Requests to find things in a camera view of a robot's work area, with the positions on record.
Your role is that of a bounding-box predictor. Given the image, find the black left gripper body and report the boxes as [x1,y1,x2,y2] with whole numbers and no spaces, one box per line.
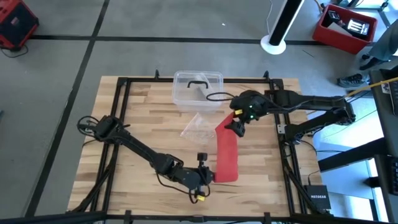
[174,152,209,203]

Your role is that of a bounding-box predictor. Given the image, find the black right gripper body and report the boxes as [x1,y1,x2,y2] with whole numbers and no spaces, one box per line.
[224,108,248,138]

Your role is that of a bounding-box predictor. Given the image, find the red elastic bandage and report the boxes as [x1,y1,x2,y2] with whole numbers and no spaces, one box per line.
[213,112,239,184]

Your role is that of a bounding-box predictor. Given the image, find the clear plastic zip bag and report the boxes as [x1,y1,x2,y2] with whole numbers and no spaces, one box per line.
[179,112,218,146]

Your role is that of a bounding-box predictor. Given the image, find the clear packet with grey contents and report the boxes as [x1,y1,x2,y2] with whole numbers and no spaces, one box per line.
[193,73,223,103]

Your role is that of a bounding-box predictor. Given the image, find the clear lidded storage box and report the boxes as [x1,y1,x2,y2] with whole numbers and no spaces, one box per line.
[172,70,224,113]

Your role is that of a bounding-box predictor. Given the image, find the black white pole stand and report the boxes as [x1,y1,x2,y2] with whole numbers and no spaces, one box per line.
[260,0,306,56]

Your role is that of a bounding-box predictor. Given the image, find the red plastic crate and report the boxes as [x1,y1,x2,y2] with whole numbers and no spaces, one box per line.
[312,3,379,55]

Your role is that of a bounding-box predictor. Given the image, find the black desk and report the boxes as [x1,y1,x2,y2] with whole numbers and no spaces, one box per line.
[318,67,398,224]

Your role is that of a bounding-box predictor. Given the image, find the small black box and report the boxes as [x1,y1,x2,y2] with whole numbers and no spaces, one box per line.
[326,10,343,24]

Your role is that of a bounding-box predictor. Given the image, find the silver black device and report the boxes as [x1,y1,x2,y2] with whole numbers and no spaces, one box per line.
[346,18,371,40]

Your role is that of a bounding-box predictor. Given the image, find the black keyboard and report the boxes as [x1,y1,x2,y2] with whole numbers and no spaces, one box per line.
[390,81,398,118]

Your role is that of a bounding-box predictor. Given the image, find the person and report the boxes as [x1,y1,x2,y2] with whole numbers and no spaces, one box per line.
[336,20,398,88]

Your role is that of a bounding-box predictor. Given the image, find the red and black equipment case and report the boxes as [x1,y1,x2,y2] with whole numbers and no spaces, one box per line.
[0,0,40,50]

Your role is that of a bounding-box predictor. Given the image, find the black Netgear network switch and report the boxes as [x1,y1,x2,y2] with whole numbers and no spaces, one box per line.
[303,185,333,211]

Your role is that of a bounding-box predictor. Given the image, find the yellow cable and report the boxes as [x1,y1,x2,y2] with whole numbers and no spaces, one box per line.
[345,77,398,98]

